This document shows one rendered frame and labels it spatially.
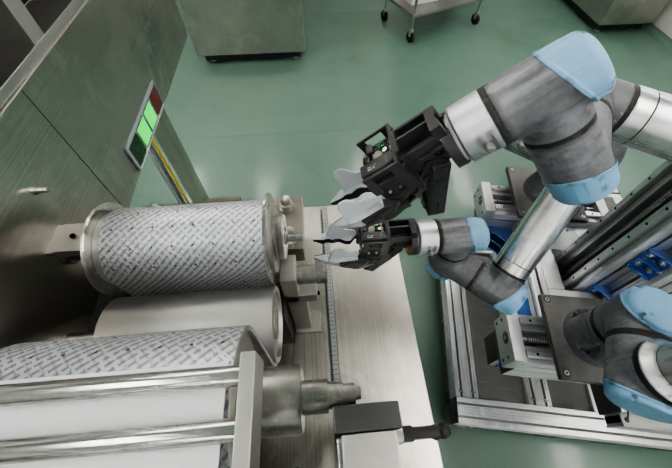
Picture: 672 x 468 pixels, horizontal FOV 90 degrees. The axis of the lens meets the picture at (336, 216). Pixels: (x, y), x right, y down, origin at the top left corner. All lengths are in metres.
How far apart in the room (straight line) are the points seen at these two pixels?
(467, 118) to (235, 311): 0.41
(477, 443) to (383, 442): 1.55
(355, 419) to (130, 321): 0.40
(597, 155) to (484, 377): 1.29
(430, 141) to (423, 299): 1.54
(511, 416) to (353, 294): 0.95
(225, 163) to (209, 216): 1.99
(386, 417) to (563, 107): 0.34
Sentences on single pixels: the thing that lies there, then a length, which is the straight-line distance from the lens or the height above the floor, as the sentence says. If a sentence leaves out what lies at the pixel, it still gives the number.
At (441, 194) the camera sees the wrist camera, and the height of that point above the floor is 1.36.
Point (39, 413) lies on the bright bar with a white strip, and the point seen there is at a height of 1.44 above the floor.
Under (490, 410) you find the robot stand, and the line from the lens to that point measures 1.62.
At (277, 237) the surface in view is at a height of 1.28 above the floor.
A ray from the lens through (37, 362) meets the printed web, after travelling 0.43.
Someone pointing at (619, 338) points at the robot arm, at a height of 1.00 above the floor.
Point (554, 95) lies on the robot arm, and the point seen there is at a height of 1.52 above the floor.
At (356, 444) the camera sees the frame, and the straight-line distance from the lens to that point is 0.29.
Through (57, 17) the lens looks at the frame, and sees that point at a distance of 0.80.
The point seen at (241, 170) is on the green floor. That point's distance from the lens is 2.44.
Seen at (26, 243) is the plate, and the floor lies 1.32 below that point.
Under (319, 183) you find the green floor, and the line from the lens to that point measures 2.27.
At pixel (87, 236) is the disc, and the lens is 0.60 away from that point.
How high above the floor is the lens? 1.73
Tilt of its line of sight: 55 degrees down
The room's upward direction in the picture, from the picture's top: straight up
